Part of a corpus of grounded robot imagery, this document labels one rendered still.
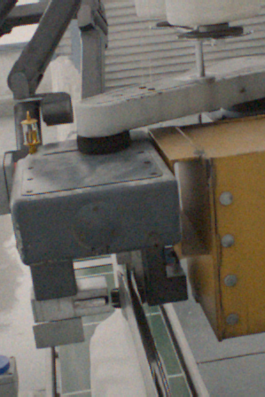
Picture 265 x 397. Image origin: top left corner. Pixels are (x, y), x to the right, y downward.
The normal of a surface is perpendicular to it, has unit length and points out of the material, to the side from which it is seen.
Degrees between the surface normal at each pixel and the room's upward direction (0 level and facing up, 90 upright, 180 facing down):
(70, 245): 90
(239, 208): 90
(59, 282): 90
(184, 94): 90
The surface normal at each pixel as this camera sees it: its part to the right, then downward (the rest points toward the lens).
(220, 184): 0.13, 0.30
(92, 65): -0.34, -0.43
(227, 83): 0.53, 0.22
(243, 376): -0.11, -0.94
